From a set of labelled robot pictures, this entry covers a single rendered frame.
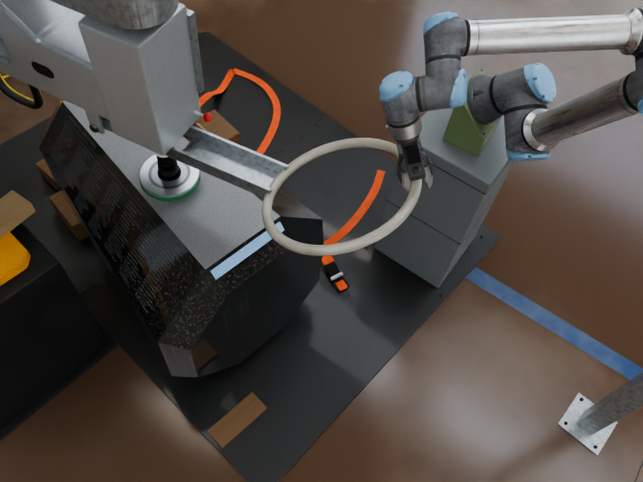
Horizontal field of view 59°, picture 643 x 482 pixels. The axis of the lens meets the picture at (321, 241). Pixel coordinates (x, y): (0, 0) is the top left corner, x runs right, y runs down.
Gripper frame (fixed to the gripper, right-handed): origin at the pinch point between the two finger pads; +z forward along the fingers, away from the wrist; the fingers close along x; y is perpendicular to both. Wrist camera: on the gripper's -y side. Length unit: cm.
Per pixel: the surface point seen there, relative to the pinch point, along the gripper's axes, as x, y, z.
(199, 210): 78, 25, 8
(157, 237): 94, 17, 8
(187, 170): 80, 38, -2
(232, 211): 66, 25, 12
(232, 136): 92, 139, 53
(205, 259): 75, 5, 13
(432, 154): -9, 54, 32
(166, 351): 102, -9, 40
